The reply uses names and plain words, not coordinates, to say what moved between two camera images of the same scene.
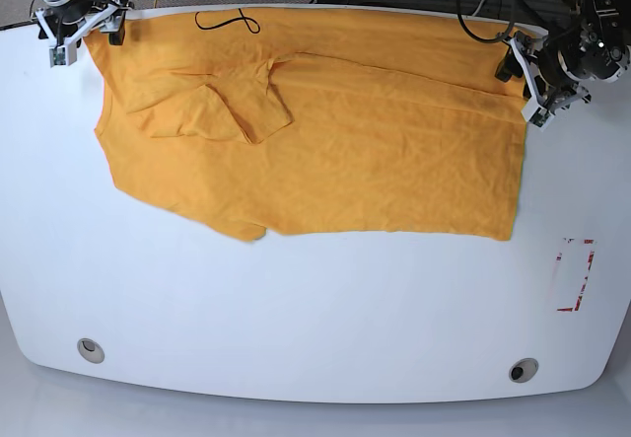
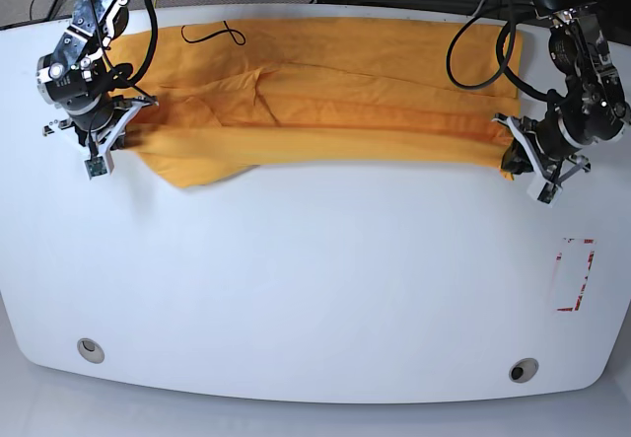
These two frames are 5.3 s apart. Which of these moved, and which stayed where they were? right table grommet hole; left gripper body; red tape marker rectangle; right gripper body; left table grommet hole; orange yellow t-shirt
Moved: orange yellow t-shirt; left gripper body; right gripper body
Stayed: right table grommet hole; red tape marker rectangle; left table grommet hole
